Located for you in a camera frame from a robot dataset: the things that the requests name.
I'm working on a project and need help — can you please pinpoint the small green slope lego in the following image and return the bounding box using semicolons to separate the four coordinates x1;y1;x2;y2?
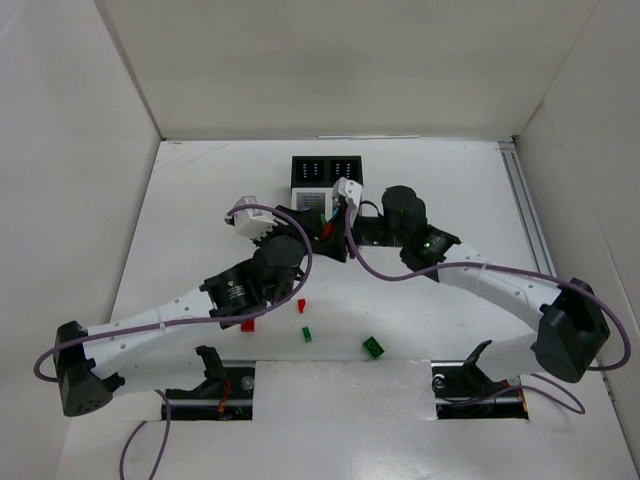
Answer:
301;327;313;343

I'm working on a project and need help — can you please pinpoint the green square lego brick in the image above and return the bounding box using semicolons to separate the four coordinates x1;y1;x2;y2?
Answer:
362;336;385;360

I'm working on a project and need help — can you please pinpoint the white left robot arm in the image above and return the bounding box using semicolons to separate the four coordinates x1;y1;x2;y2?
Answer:
51;197;325;418

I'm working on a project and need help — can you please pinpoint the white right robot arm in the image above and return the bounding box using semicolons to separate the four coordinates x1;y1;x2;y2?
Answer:
332;178;610;383

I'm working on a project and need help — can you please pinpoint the white slotted container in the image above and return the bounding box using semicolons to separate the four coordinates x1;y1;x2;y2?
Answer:
291;187;343;217

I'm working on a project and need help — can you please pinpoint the red long lego brick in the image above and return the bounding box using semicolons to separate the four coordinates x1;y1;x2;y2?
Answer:
240;319;255;333

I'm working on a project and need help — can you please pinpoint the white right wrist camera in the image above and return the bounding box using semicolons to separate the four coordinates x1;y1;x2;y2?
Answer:
331;177;363;212

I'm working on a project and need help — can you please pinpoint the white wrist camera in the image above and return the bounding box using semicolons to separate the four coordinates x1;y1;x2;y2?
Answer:
225;196;277;241
331;177;363;212

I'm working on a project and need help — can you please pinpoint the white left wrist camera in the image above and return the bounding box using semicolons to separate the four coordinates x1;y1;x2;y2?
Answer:
225;196;277;241

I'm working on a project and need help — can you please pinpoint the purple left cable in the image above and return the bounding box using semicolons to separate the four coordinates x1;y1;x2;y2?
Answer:
32;203;315;479

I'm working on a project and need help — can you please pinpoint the aluminium rail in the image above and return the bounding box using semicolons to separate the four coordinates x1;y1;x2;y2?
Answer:
498;140;556;275

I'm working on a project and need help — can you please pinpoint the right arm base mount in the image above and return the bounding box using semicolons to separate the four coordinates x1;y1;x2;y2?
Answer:
431;363;529;420

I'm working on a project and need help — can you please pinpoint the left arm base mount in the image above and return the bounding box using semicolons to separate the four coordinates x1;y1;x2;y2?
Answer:
165;361;256;421

